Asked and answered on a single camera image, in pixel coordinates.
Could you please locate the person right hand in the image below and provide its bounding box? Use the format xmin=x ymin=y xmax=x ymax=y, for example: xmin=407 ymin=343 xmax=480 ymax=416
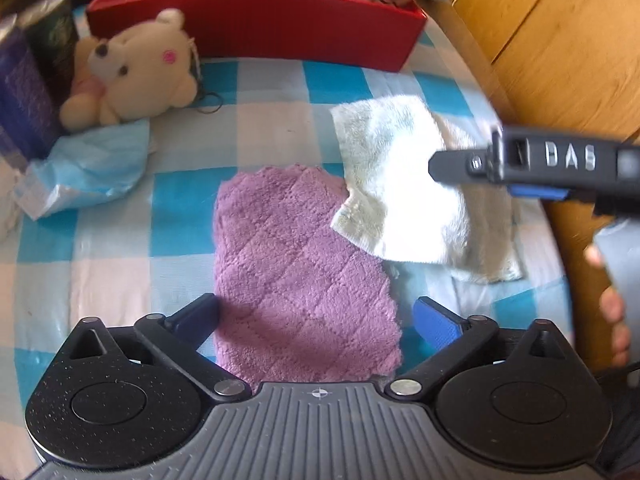
xmin=584 ymin=244 xmax=631 ymax=367

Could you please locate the blue checkered tablecloth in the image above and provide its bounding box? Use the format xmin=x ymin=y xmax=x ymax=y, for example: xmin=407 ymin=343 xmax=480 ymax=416
xmin=0 ymin=4 xmax=576 ymax=480

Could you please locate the purple quilted cloth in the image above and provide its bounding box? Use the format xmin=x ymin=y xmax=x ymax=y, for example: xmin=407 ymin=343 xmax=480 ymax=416
xmin=214 ymin=166 xmax=401 ymax=387

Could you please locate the wooden wardrobe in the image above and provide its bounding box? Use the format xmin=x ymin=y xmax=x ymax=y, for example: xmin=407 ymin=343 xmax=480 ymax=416
xmin=434 ymin=0 xmax=640 ymax=376

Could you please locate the white terry towel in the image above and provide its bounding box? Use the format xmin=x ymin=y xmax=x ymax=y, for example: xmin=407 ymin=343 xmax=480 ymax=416
xmin=331 ymin=96 xmax=524 ymax=283

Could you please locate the blue face mask on table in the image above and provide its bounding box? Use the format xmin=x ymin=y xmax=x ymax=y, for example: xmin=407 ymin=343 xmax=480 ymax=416
xmin=12 ymin=119 xmax=151 ymax=220

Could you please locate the beige teddy bear plush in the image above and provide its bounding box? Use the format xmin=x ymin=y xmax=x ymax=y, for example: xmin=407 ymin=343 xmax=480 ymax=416
xmin=60 ymin=9 xmax=200 ymax=132

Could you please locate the red cardboard box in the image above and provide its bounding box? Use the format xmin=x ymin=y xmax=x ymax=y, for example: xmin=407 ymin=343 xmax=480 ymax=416
xmin=86 ymin=0 xmax=427 ymax=72

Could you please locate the black starbucks coffee can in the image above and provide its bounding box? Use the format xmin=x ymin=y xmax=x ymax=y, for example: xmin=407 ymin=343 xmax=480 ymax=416
xmin=17 ymin=0 xmax=79 ymax=107

